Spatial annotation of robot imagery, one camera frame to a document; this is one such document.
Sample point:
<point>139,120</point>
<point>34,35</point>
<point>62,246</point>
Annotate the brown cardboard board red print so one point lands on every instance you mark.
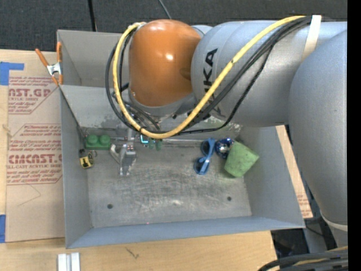
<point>34,207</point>

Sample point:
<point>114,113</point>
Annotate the shiny blue ball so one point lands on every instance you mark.
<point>222,147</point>

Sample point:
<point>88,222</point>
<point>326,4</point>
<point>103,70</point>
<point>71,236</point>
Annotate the blue sunglasses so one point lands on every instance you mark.
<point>203,165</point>

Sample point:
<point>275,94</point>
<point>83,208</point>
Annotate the yellow and black tape measure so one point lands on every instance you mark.
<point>86,161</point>

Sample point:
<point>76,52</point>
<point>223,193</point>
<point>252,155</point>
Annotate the green cup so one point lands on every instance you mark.
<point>241,159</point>

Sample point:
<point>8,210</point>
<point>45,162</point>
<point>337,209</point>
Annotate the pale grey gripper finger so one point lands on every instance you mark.
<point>127,161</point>
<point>115,151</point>

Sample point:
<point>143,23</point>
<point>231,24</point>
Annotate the grey metal bin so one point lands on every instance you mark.
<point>169,196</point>

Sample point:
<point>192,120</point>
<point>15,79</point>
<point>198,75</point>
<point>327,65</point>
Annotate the black cylinder on white bracket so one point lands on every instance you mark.
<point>174,116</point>

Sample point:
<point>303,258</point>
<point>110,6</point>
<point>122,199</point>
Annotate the green toy brick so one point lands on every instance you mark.
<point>97,142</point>

